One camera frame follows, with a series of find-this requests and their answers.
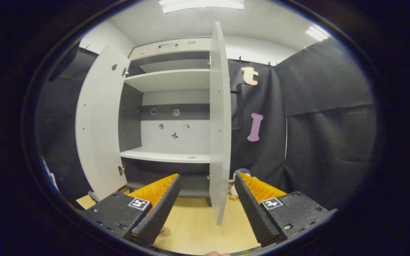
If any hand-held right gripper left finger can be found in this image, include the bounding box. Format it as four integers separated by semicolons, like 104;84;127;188
82;173;182;246

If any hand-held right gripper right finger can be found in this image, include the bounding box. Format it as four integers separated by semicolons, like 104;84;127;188
233;171;335;247

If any white cabinet door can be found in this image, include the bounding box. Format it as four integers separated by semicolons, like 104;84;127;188
209;21;232;225
75;44;131;200

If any white and grey cabinet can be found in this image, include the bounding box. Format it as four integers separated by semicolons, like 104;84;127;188
118;37;212;207

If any white cabinet drawer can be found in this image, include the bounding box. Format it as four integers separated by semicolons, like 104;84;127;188
130;37;212;60

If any small penguin toy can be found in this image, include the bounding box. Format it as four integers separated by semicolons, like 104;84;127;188
228;168;252;201

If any black backdrop cloth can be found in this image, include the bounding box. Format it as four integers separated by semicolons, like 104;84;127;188
36;37;378;210

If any rectangular ceiling light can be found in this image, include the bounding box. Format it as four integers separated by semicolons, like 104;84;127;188
159;0;245;14
305;26;328;41

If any black door handle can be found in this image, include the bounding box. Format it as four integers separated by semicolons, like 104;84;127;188
231;84;243;130

